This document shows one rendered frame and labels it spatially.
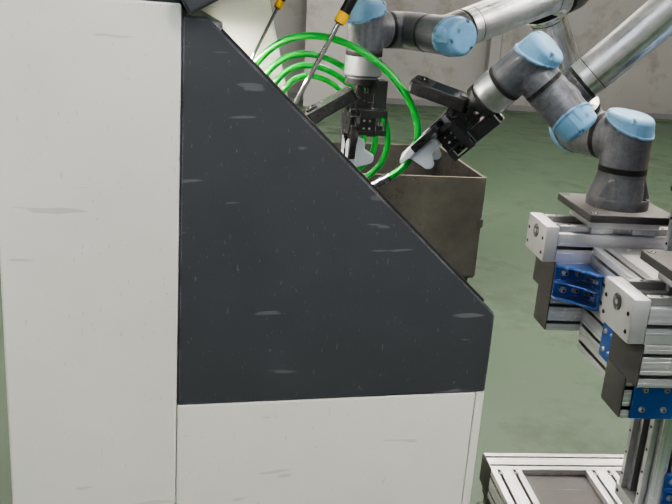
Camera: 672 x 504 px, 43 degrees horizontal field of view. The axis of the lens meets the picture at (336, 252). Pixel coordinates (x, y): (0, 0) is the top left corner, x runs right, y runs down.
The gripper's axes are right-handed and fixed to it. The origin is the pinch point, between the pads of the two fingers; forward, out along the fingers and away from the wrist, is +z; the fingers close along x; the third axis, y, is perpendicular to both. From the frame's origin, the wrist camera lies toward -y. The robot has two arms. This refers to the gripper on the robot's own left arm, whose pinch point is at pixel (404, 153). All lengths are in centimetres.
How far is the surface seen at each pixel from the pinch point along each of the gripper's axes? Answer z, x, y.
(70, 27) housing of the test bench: 2, -47, -50
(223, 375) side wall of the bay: 31, -46, 6
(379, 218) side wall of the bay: -1.6, -25.2, 4.1
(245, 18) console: 23, 28, -47
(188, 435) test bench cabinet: 42, -52, 10
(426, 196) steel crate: 130, 225, 38
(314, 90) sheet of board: 484, 820, -87
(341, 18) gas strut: -19.4, -21.0, -24.5
